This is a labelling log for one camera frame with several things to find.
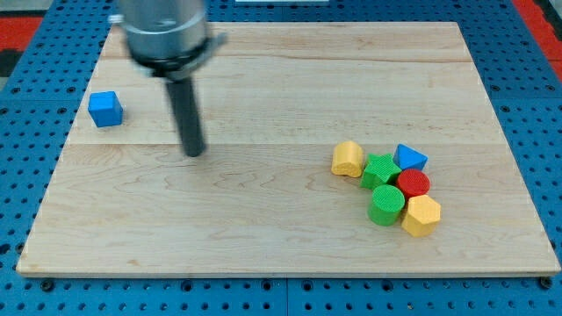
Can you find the blue cube block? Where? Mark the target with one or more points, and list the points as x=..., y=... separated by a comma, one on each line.
x=105, y=109

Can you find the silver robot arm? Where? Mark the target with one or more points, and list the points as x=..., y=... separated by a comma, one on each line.
x=171, y=38

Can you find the wooden board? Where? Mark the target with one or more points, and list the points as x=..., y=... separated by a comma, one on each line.
x=261, y=201

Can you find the yellow rounded block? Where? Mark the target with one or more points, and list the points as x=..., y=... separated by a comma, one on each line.
x=348, y=159

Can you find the green star block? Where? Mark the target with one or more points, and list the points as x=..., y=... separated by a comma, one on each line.
x=379, y=170

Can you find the green cylinder block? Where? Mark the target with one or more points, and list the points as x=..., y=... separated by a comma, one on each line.
x=387, y=201

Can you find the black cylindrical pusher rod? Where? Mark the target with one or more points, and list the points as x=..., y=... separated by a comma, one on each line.
x=184, y=106

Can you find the blue triangle block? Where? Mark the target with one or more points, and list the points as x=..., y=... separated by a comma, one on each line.
x=406, y=157

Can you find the red cylinder block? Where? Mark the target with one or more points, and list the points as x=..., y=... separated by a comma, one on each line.
x=413, y=183

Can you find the yellow hexagon block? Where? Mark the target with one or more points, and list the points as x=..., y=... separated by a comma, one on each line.
x=422, y=216

